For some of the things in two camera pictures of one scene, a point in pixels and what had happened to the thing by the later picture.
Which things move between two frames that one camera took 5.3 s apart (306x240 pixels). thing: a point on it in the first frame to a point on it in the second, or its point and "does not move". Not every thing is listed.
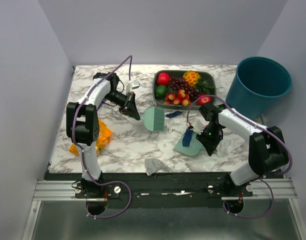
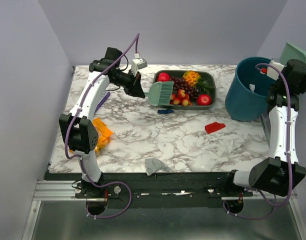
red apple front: x=204 y=100 does not move
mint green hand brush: x=154 y=118 to x=160 y=92
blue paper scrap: x=174 y=114 to x=165 y=111
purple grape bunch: x=191 y=92 does not move
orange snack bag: x=105 y=133 does not move
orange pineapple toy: x=192 y=78 does not move
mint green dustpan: x=194 y=148 to x=290 y=52
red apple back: x=163 y=79 does not move
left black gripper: x=131 y=109 to x=135 y=88
